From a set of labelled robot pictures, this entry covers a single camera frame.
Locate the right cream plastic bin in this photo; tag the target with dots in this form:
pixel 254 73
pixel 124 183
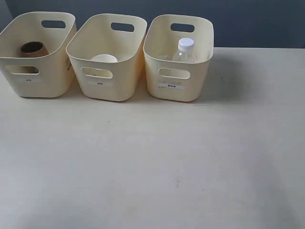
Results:
pixel 169 79

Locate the middle cream plastic bin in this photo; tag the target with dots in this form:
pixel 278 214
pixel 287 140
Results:
pixel 118 35

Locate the clear plastic bottle white cap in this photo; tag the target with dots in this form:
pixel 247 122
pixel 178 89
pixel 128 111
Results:
pixel 185 51

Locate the white paper cup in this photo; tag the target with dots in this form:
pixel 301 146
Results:
pixel 103 58

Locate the left cream plastic bin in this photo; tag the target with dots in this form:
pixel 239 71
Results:
pixel 48 76

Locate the cream plastic bin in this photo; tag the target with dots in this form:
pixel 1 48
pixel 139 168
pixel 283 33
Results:
pixel 118 35
pixel 48 76
pixel 169 79

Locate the brown wooden cup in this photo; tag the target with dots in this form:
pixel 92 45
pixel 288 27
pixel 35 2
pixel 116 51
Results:
pixel 33 49

